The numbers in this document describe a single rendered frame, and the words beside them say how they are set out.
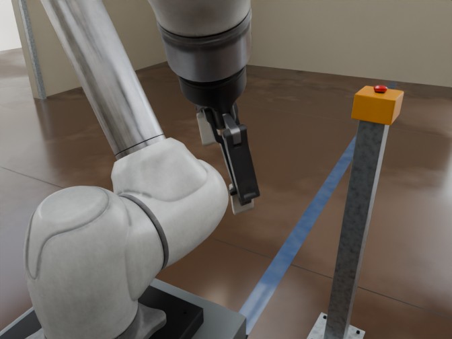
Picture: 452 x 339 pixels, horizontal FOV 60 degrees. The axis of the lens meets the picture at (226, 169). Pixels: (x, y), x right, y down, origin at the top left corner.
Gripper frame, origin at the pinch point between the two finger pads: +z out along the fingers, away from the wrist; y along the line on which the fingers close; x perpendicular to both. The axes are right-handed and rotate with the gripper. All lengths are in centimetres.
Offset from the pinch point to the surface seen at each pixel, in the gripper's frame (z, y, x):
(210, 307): 32.8, -7.8, 9.1
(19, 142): 215, 258, 129
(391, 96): 37, 31, -61
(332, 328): 125, -6, -34
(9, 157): 201, 229, 131
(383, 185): 203, 81, -137
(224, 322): 31.2, -12.0, 7.6
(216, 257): 155, 55, -1
